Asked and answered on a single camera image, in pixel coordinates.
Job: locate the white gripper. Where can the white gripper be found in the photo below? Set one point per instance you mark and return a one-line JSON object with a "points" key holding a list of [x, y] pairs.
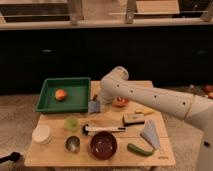
{"points": [[104, 98]]}

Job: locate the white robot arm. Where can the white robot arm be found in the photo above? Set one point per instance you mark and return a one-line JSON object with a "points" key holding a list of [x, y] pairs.
{"points": [[195, 110]]}

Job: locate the green plastic cup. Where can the green plastic cup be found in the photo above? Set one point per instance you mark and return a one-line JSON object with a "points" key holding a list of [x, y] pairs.
{"points": [[71, 124]]}

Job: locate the wooden block brush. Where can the wooden block brush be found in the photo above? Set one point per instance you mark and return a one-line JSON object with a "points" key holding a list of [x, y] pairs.
{"points": [[132, 119]]}

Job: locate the green plastic tray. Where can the green plastic tray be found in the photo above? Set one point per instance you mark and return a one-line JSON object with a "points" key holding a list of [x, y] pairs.
{"points": [[76, 100]]}

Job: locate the wooden table board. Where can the wooden table board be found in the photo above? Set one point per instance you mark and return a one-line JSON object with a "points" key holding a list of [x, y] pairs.
{"points": [[54, 153]]}

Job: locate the yellow banana piece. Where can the yellow banana piece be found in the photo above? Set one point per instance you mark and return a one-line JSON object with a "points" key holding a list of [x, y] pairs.
{"points": [[146, 111]]}

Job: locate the orange peach fruit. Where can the orange peach fruit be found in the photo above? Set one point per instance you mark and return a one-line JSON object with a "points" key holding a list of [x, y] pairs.
{"points": [[60, 94]]}

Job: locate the dark red bowl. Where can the dark red bowl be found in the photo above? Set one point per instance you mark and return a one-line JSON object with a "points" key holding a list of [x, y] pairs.
{"points": [[103, 145]]}

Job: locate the green cucumber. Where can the green cucumber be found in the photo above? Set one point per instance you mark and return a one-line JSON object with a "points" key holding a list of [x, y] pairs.
{"points": [[135, 149]]}

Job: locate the small metal bowl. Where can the small metal bowl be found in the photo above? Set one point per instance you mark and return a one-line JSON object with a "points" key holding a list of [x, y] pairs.
{"points": [[72, 144]]}

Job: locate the grey folded cloth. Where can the grey folded cloth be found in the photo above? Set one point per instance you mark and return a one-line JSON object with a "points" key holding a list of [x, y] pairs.
{"points": [[149, 133]]}

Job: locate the black object at left edge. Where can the black object at left edge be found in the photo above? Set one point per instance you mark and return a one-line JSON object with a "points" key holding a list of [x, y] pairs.
{"points": [[14, 156]]}

